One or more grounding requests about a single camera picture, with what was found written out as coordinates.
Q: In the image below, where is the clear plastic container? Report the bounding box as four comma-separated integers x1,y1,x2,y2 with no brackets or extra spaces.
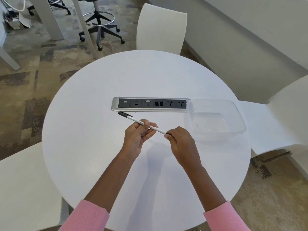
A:
184,99,247,142

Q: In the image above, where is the white pen with black cap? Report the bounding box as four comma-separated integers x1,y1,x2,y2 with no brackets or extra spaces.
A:
117,111,168,135

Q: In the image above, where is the person's left forearm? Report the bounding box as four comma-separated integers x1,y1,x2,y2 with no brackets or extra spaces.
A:
58,152,136,231

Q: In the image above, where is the silver power socket panel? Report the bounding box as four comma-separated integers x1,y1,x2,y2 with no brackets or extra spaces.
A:
111,96,192,113

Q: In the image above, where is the cardboard box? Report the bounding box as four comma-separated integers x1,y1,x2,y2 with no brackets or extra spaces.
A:
4,8,32,30

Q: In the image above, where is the thin white desk leg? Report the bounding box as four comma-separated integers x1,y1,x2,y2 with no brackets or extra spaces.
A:
71,0,99,59

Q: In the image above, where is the white chair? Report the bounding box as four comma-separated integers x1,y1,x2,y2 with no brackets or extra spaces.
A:
238,74,308,158
136,3,188,56
0,141,69,231

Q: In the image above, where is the person's right forearm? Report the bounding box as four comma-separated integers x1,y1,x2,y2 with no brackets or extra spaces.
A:
185,163,252,231

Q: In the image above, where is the black stool with foot ring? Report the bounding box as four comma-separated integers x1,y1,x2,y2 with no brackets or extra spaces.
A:
77,0,125,51

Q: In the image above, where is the person's right hand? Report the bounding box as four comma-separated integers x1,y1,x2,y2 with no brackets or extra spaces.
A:
164,126,203,171

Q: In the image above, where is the white cable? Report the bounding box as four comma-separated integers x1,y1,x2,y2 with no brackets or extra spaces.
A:
4,0,26,11

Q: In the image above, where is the wide white desk leg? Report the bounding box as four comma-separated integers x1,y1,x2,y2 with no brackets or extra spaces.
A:
29,0,65,41

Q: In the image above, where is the black office chair base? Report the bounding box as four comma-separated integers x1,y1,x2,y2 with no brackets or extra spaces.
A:
27,0,72,16

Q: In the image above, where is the person's left hand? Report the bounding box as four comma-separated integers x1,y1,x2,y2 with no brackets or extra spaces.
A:
121,119,159,162

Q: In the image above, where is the grey desk leg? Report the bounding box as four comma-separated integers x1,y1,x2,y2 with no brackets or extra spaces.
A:
0,45,21,71

